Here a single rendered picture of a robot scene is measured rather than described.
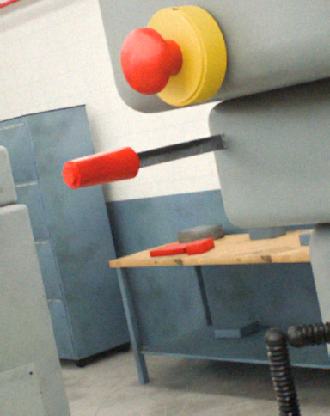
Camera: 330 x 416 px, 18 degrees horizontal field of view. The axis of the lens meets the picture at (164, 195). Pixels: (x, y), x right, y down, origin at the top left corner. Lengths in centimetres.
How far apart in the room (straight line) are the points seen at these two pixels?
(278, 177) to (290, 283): 633
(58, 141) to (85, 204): 54
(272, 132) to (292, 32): 17
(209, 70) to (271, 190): 16
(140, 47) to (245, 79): 7
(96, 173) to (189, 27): 14
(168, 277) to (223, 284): 62
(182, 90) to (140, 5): 8
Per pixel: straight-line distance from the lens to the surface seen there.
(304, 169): 73
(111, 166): 71
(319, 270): 80
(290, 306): 713
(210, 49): 62
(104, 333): 826
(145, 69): 61
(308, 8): 59
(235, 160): 78
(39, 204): 802
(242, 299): 746
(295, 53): 60
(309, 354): 625
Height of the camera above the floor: 172
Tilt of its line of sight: 4 degrees down
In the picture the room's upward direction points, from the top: 11 degrees counter-clockwise
